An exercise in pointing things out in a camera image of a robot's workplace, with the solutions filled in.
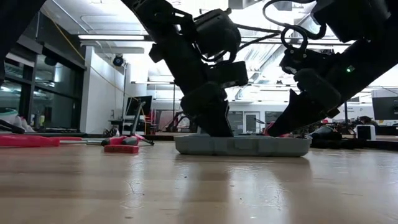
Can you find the grey plastic tool case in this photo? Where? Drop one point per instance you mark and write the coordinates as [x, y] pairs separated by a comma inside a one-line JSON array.
[[242, 146]]

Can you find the black round hanging camera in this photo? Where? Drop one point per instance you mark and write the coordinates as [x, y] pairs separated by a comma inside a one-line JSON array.
[[118, 60]]

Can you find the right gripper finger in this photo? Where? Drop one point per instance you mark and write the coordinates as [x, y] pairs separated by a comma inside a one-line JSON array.
[[298, 118]]

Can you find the red bit holder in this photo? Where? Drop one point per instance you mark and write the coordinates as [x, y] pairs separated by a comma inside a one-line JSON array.
[[121, 149]]

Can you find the white black small box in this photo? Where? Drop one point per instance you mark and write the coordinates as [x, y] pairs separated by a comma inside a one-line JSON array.
[[367, 131]]

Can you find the white green bundle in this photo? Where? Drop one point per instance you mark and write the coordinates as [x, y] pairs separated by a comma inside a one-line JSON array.
[[12, 119]]

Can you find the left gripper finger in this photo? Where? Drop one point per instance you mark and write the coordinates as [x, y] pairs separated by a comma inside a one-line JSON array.
[[217, 124]]

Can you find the grey angled stand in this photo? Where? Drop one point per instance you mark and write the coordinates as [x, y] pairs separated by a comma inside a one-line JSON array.
[[137, 119]]

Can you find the black monitor on stand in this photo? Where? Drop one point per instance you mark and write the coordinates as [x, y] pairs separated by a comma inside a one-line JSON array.
[[140, 105]]

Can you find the long ceiling light strip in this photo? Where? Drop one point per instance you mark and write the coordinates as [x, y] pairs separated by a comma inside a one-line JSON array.
[[112, 37]]

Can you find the black background robot arm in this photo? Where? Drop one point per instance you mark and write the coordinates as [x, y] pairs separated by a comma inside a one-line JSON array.
[[178, 119]]

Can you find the black wide monitor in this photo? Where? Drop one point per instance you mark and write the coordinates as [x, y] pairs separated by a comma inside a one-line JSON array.
[[385, 107]]

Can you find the black background tripod stand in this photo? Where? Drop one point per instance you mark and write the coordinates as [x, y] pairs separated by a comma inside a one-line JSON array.
[[345, 112]]

